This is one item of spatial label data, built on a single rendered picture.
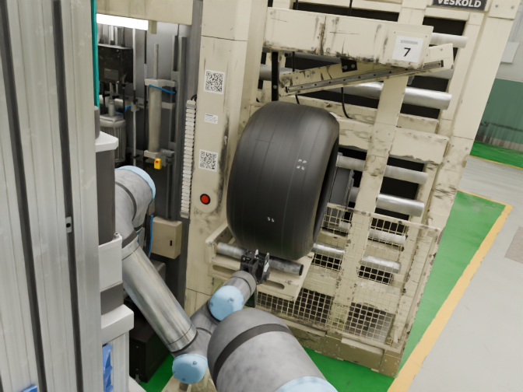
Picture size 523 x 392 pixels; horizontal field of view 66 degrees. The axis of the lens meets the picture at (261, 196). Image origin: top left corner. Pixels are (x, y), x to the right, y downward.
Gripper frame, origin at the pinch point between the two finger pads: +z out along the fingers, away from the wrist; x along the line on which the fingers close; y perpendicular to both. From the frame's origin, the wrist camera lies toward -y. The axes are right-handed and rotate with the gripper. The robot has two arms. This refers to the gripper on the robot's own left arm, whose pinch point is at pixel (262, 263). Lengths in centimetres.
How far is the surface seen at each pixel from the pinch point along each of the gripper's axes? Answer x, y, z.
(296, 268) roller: -9.0, -6.8, 18.1
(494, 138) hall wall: -276, 30, 903
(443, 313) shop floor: -99, -79, 171
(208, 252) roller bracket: 24.2, -8.3, 14.3
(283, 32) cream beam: 17, 76, 41
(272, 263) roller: 0.1, -7.3, 18.0
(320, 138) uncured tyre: -8.7, 41.6, 11.7
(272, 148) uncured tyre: 4.6, 36.5, 5.6
